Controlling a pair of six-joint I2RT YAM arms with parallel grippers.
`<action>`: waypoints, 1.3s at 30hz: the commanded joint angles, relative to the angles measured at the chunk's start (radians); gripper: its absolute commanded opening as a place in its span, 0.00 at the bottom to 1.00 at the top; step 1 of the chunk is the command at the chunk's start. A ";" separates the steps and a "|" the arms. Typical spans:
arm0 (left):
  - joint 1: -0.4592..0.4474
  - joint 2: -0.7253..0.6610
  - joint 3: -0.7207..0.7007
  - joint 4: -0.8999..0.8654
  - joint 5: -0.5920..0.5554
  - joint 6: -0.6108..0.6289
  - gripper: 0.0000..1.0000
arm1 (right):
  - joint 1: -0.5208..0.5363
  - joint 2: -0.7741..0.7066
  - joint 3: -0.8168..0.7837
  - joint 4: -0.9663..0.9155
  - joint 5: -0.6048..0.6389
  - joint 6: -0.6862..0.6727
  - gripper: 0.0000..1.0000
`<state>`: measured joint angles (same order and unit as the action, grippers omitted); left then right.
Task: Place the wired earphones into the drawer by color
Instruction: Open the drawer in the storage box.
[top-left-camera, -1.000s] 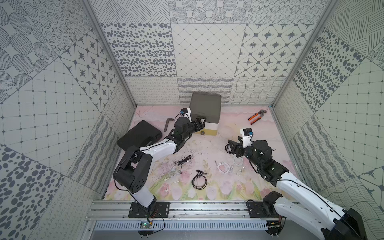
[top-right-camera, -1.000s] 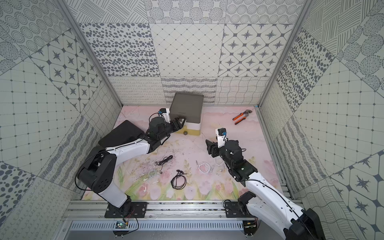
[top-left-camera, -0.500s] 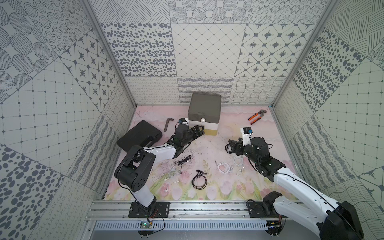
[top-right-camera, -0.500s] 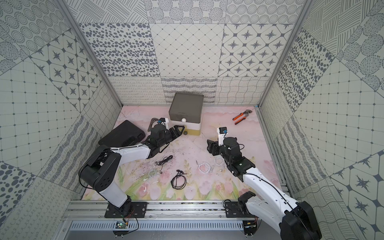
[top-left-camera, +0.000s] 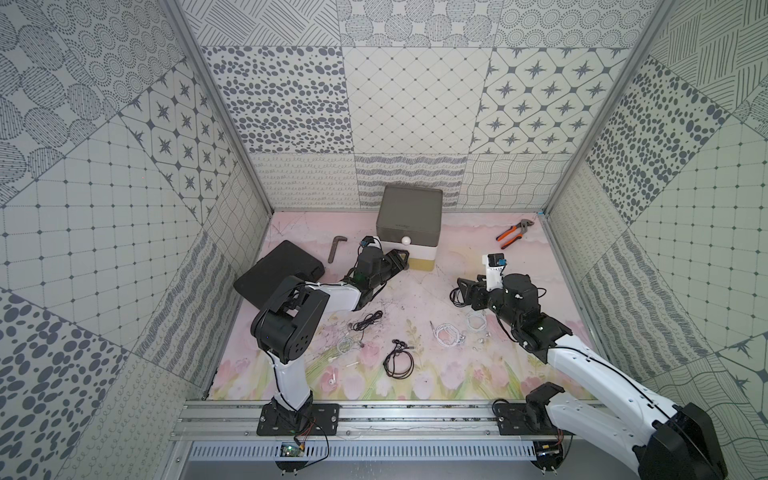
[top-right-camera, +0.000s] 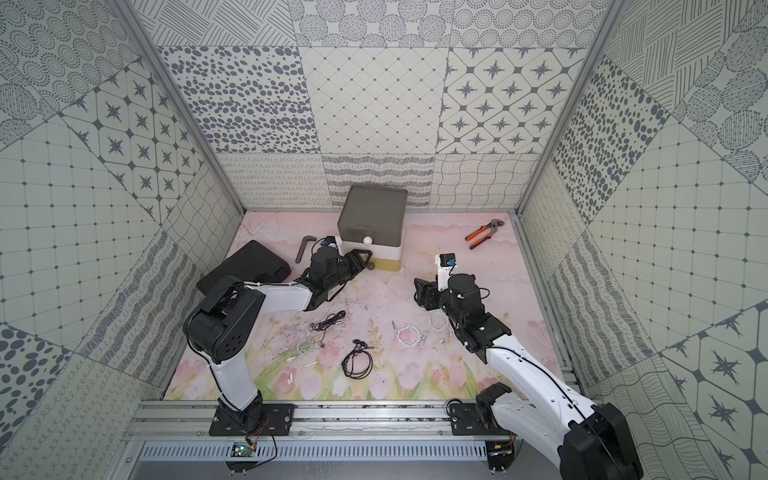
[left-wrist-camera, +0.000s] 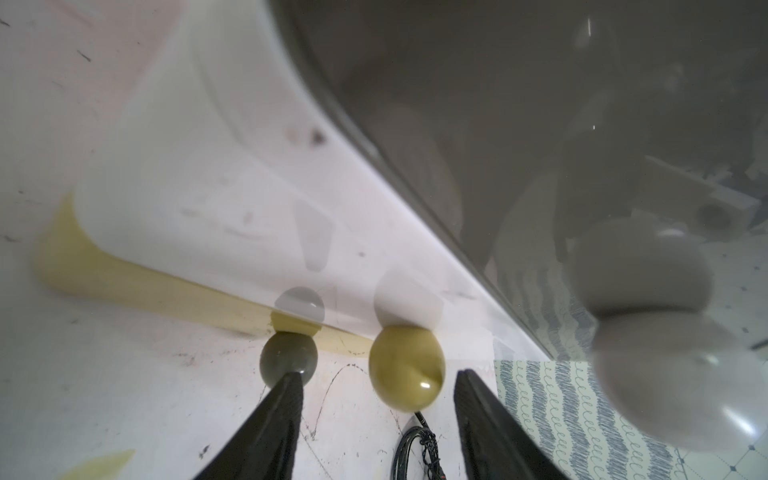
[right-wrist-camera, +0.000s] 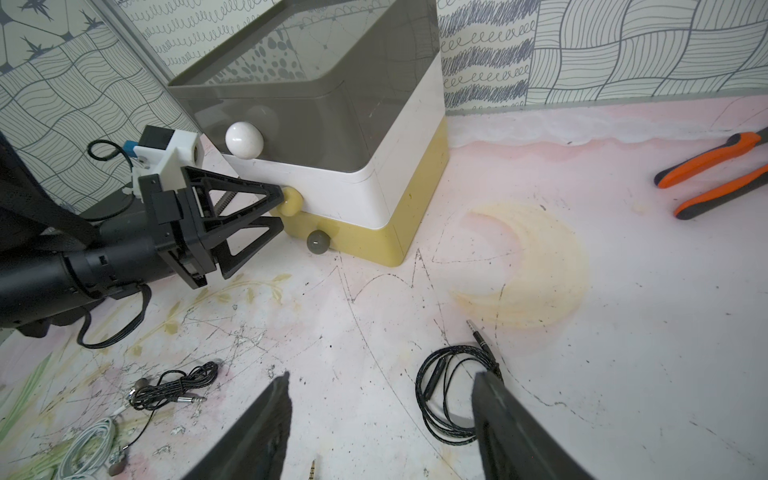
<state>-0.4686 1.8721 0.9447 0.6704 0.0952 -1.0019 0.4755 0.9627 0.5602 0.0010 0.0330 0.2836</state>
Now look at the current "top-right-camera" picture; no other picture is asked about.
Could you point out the aluminium mounting rail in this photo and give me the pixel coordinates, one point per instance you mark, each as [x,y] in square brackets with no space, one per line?
[316,421]

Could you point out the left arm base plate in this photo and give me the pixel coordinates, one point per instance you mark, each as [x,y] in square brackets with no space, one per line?
[270,419]

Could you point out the orange handled pliers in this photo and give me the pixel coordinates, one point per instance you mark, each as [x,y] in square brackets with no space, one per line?
[483,233]

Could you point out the black earphones front loop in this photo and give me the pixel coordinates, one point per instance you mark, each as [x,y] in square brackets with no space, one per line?
[358,363]

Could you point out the dark hex key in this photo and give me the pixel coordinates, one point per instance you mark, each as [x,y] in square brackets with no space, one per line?
[305,242]

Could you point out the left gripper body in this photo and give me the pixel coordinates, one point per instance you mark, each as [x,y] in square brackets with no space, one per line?
[346,264]

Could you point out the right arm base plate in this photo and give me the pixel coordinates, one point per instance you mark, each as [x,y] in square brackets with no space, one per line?
[480,420]

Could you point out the white drawer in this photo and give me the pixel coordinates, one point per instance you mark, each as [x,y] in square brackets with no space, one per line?
[380,252]

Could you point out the drawer cabinet frame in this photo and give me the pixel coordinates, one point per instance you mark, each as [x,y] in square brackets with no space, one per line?
[373,207]

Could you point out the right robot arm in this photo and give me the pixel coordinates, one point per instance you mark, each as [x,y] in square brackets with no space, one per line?
[582,439]

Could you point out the white earphones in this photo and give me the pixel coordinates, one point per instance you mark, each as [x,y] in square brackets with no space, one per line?
[303,362]
[440,325]
[408,335]

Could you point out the white earphones centre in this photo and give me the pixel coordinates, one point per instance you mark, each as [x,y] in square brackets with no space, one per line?
[408,335]

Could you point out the white earphones right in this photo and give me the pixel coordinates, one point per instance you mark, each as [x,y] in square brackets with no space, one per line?
[440,325]

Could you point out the slotted cable duct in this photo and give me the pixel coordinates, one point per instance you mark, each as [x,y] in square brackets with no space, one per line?
[439,450]

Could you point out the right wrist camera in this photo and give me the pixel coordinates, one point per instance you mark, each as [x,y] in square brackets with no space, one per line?
[445,263]

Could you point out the black plastic tool case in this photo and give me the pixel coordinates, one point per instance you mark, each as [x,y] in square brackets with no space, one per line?
[253,262]

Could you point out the white earphones left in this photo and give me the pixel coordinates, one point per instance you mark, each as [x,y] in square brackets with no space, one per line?
[303,362]

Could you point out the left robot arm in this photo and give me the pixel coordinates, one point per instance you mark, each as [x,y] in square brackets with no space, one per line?
[220,326]

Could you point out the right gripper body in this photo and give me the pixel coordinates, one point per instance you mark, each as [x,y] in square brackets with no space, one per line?
[456,316]

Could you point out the yellow bottom drawer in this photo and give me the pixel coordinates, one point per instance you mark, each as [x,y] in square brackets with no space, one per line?
[384,264]

